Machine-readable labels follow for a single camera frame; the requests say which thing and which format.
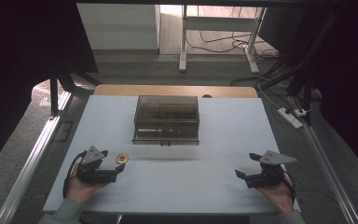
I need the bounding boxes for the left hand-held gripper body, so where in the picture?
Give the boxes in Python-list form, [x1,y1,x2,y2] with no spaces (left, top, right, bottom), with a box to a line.
[76,146,118,184]

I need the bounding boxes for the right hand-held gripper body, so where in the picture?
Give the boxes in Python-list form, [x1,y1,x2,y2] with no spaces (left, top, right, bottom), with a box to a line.
[245,150,298,189]

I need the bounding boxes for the round gold and red badge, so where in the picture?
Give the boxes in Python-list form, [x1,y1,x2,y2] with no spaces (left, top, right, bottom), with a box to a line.
[115,152,131,165]

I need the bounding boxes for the smoky transparent plastic drawer box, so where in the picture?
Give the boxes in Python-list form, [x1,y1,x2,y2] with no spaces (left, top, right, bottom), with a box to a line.
[131,94,200,147]

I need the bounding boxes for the person's left hand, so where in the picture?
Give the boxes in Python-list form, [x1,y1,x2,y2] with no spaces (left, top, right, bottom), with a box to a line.
[65,170,110,205]

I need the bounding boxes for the person's right hand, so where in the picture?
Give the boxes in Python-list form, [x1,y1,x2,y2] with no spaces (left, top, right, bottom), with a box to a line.
[255,177,295,215]

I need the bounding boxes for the white power strip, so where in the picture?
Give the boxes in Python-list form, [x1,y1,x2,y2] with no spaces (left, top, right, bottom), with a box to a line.
[277,106,304,130]

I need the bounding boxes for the white plug adapter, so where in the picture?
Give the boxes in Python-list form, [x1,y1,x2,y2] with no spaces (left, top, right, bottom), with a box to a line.
[294,107,309,118]

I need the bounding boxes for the black metal stand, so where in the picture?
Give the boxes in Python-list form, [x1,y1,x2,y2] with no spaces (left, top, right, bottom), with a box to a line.
[255,8,343,127]
[48,72,102,118]

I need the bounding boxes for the black curtain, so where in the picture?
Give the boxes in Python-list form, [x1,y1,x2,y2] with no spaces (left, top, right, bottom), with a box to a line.
[258,6,358,185]
[0,0,100,178]

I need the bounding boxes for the white cabinet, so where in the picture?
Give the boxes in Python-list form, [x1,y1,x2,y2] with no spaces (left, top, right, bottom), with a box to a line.
[76,3,161,51]

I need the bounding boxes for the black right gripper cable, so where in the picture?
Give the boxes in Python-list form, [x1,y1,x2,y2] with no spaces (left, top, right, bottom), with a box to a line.
[282,170,296,202]

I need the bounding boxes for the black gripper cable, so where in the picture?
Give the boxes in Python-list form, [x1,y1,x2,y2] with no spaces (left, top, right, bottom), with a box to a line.
[62,150,89,199]
[282,170,296,202]

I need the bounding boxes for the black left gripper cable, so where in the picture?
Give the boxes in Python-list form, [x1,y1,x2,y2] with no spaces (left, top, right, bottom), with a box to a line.
[62,150,89,199]

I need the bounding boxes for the aluminium rail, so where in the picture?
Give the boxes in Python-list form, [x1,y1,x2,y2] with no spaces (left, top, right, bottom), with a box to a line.
[289,96,358,224]
[0,91,73,224]

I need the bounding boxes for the black floor cables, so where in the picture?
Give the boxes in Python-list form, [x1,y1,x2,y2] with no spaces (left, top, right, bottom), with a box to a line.
[185,6,293,90]

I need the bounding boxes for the white desk frame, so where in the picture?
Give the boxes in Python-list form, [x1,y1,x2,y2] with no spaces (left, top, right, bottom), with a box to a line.
[178,4,268,75]

